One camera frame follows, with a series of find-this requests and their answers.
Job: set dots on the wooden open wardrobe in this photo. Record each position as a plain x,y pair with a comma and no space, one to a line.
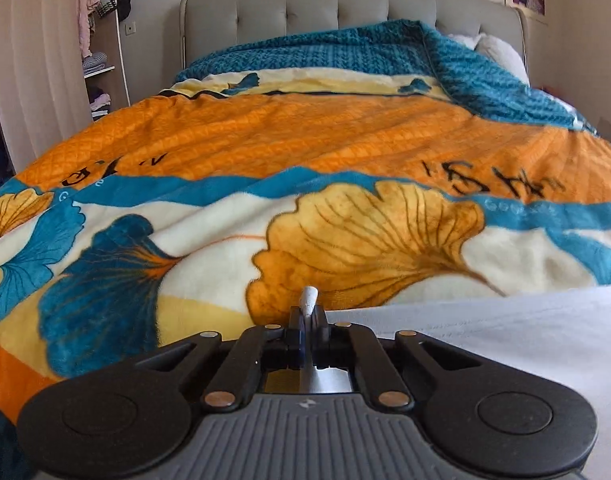
43,79

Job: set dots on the white pillow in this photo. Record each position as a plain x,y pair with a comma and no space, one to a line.
498,51

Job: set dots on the grey tufted headboard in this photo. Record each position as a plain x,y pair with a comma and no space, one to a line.
206,26

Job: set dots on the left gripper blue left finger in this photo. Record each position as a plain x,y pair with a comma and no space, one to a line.
258,351

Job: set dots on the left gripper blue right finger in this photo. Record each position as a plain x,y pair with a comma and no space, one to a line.
357,350

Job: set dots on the white garment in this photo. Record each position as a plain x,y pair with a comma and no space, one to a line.
510,354

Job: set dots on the teal orange floral blanket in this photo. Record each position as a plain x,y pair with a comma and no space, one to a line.
385,165

